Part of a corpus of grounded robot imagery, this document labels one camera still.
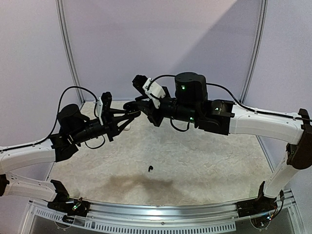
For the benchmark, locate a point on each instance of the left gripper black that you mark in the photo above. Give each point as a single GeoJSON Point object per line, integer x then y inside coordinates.
{"type": "Point", "coordinates": [109, 124]}

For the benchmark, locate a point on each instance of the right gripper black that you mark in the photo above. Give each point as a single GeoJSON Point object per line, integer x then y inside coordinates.
{"type": "Point", "coordinates": [154, 112]}

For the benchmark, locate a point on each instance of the black earbud charging case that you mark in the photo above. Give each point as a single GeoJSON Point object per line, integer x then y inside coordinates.
{"type": "Point", "coordinates": [131, 109]}

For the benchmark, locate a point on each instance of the white earbud charging case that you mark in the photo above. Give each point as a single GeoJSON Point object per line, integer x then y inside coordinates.
{"type": "Point", "coordinates": [127, 128]}

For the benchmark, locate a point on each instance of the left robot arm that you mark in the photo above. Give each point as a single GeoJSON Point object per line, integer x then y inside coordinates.
{"type": "Point", "coordinates": [75, 129]}

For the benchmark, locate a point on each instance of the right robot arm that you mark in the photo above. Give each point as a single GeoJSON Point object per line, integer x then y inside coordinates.
{"type": "Point", "coordinates": [192, 105]}

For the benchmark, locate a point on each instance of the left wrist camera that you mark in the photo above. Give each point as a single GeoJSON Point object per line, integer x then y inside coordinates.
{"type": "Point", "coordinates": [103, 106]}

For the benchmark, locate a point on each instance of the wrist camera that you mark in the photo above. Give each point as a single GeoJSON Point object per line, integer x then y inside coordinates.
{"type": "Point", "coordinates": [103, 106]}
{"type": "Point", "coordinates": [148, 88]}

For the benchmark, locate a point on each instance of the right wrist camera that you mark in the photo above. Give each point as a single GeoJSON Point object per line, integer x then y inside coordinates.
{"type": "Point", "coordinates": [148, 88]}

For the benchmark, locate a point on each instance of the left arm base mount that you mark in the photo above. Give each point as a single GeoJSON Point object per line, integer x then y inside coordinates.
{"type": "Point", "coordinates": [70, 206]}

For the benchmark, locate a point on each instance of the right aluminium frame post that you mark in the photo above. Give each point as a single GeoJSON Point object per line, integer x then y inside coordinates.
{"type": "Point", "coordinates": [256, 48]}

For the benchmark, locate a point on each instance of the aluminium frame post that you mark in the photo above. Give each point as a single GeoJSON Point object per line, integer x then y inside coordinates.
{"type": "Point", "coordinates": [256, 48]}
{"type": "Point", "coordinates": [66, 42]}

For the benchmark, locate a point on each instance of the left aluminium frame post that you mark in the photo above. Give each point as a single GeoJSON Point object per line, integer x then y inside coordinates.
{"type": "Point", "coordinates": [66, 42]}

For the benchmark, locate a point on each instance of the aluminium front rail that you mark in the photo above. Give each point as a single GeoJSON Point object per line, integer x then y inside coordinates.
{"type": "Point", "coordinates": [110, 218]}

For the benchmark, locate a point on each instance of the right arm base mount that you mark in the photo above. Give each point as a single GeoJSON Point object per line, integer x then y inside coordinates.
{"type": "Point", "coordinates": [255, 206]}

